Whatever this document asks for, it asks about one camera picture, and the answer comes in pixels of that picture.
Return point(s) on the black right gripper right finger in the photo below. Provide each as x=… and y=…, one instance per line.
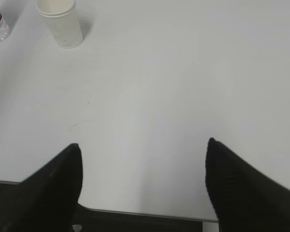
x=244, y=199

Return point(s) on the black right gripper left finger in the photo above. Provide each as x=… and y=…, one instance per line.
x=45, y=201

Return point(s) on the white paper cup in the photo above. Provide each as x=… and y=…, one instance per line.
x=62, y=20

